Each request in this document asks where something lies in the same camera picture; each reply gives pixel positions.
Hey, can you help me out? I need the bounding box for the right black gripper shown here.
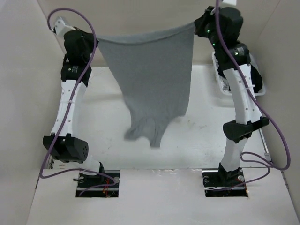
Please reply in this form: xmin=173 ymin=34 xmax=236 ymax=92
xmin=195 ymin=6 xmax=223 ymax=50

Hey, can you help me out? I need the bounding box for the grey tank top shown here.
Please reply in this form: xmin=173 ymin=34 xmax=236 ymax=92
xmin=97 ymin=22 xmax=195 ymax=148

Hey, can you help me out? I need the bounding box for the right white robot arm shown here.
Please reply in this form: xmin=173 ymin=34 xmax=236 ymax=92
xmin=195 ymin=6 xmax=269 ymax=190

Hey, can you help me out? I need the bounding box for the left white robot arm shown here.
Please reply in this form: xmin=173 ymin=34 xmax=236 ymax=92
xmin=43 ymin=28 xmax=105 ymax=187

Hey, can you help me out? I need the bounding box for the black tank top in basket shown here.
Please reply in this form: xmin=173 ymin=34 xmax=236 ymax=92
xmin=250 ymin=54 xmax=263 ymax=94

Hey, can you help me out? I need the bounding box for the white garment in basket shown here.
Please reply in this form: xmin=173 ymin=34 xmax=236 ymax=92
xmin=217 ymin=64 xmax=230 ymax=92

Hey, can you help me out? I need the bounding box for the white plastic basket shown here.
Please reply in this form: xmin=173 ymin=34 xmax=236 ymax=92
xmin=211 ymin=52 xmax=266 ymax=98

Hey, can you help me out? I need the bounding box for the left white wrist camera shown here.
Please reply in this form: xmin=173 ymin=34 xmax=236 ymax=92
xmin=53 ymin=16 xmax=75 ymax=38

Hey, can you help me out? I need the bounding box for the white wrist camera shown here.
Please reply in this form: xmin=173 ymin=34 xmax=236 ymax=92
xmin=53 ymin=16 xmax=75 ymax=38
xmin=221 ymin=0 xmax=237 ymax=6

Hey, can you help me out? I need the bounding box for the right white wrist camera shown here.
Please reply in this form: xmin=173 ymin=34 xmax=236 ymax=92
xmin=221 ymin=0 xmax=237 ymax=6

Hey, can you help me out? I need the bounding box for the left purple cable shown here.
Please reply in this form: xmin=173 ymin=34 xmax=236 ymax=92
xmin=39 ymin=8 xmax=118 ymax=197

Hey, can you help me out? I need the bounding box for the purple cable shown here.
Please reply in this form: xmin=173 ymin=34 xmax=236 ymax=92
xmin=215 ymin=0 xmax=292 ymax=190
xmin=39 ymin=8 xmax=118 ymax=197

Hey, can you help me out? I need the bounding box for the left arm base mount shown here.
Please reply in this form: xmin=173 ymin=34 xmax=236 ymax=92
xmin=73 ymin=170 xmax=120 ymax=198

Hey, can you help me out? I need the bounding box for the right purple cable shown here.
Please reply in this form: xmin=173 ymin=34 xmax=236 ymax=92
xmin=215 ymin=0 xmax=292 ymax=190

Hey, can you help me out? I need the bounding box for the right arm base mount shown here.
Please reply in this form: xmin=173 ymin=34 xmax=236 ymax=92
xmin=202 ymin=167 xmax=248 ymax=197

